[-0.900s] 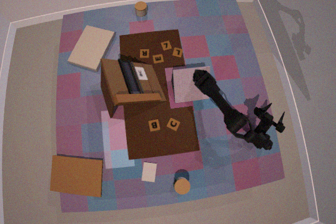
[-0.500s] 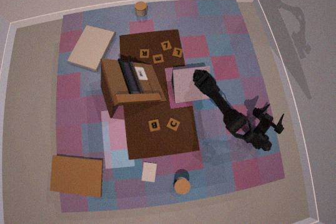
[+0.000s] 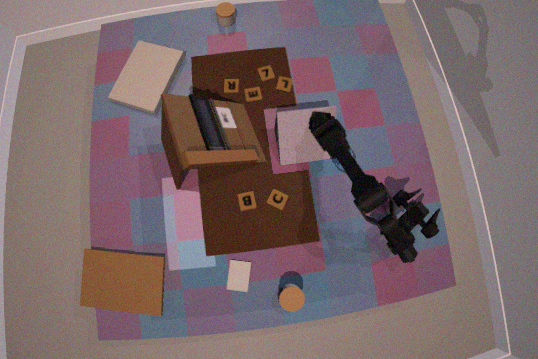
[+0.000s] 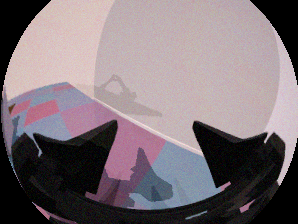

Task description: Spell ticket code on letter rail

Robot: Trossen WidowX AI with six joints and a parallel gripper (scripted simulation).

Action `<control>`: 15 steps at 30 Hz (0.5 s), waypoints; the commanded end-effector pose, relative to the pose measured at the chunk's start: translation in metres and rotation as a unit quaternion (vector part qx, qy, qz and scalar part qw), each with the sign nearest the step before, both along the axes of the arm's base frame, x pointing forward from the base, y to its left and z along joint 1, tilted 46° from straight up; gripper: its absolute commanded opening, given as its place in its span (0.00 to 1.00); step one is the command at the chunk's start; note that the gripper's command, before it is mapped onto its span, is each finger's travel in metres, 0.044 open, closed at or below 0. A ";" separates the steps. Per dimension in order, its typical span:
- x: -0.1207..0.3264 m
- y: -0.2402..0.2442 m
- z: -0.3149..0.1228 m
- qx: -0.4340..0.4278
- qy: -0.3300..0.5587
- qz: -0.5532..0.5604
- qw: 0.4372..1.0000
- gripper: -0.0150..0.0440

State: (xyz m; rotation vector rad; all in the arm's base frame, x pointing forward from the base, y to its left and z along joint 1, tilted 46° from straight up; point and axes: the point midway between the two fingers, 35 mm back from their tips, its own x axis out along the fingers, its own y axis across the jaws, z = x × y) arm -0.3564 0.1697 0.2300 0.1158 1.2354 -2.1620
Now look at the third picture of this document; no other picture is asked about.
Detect beige flat box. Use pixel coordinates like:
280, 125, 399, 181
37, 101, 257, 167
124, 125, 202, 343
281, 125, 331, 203
108, 41, 185, 115

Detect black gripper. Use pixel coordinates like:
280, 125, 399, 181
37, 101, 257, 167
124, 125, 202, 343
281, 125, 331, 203
392, 188, 440, 239

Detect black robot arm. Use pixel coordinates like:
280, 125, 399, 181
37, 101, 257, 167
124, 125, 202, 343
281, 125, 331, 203
309, 112, 429, 263

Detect grey canister with orange lid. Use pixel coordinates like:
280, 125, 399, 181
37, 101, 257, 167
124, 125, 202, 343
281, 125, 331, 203
215, 2, 236, 27
277, 284, 305, 312

